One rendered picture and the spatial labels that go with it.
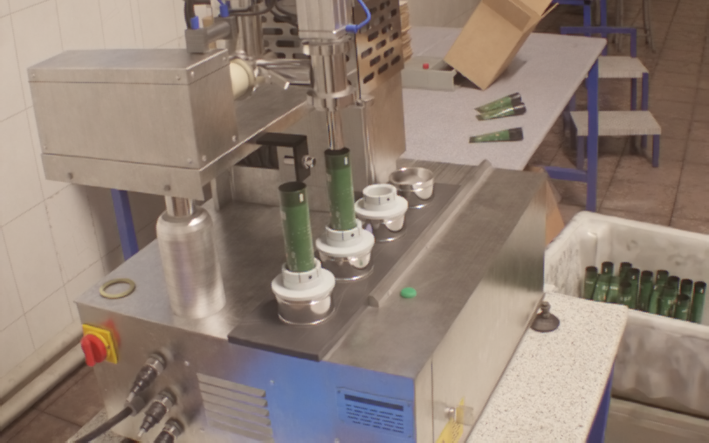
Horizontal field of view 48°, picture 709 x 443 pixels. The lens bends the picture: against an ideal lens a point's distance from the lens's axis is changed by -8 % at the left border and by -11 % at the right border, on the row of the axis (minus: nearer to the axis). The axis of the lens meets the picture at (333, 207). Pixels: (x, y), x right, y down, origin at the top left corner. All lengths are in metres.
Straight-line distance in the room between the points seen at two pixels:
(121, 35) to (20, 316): 1.00
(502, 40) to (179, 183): 1.85
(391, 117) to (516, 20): 1.38
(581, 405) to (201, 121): 0.71
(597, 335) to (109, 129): 0.88
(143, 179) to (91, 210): 1.90
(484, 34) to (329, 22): 1.78
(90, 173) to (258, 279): 0.26
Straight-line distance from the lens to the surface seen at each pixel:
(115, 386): 1.22
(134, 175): 1.03
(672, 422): 1.80
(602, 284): 2.01
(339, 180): 1.04
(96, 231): 2.95
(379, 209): 1.16
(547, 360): 1.43
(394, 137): 1.35
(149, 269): 1.21
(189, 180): 0.98
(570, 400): 1.34
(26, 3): 2.64
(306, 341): 0.98
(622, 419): 1.84
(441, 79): 2.78
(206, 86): 0.96
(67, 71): 1.05
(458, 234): 1.21
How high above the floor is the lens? 1.56
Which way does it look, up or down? 24 degrees down
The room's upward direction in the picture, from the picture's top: 5 degrees counter-clockwise
